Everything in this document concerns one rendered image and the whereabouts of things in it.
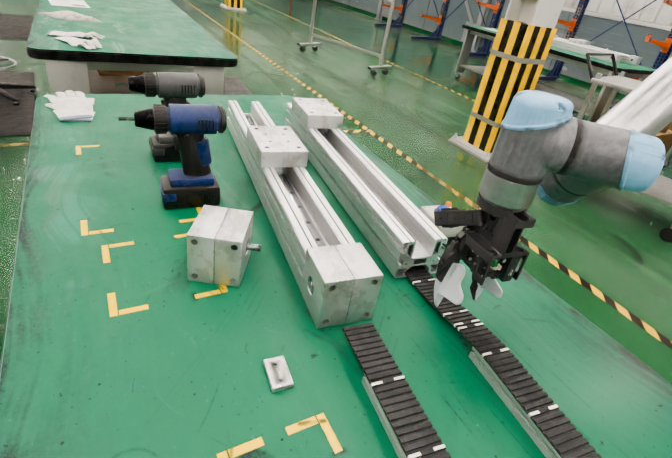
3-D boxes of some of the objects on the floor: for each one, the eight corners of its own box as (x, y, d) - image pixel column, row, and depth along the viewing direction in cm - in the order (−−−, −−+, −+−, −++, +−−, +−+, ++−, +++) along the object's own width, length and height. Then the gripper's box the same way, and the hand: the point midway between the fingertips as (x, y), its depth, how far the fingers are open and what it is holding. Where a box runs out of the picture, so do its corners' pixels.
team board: (295, 51, 667) (311, -101, 572) (317, 50, 702) (335, -93, 607) (370, 77, 588) (403, -94, 493) (391, 75, 623) (426, -85, 528)
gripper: (489, 221, 56) (443, 337, 66) (563, 215, 61) (510, 323, 71) (451, 190, 63) (415, 299, 73) (521, 186, 68) (478, 289, 78)
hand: (454, 294), depth 74 cm, fingers open, 7 cm apart
